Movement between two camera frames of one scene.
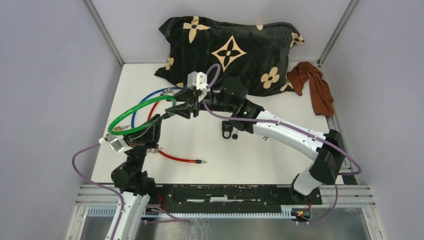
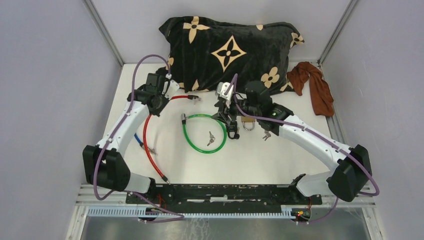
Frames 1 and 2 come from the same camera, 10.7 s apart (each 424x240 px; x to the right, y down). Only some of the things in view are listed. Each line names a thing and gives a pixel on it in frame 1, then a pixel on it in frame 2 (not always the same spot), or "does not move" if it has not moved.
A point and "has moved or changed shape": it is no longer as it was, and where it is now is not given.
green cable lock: x=113 y=133 has moved or changed shape
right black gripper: x=192 y=99 to x=223 y=108
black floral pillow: x=260 y=54 does not move
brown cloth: x=322 y=95 does not move
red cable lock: x=173 y=157 to x=146 y=150
